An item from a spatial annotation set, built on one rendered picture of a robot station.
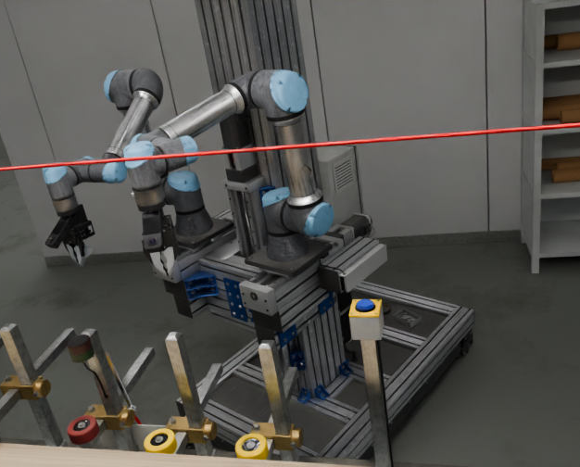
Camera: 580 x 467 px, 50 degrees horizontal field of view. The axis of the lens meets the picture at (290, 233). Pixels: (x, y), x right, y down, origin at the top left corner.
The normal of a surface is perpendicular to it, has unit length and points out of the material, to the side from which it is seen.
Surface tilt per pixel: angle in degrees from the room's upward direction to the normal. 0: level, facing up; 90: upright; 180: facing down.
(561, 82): 90
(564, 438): 0
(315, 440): 0
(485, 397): 0
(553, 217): 90
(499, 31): 90
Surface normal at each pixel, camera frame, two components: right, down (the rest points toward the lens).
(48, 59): -0.17, 0.44
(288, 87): 0.65, 0.10
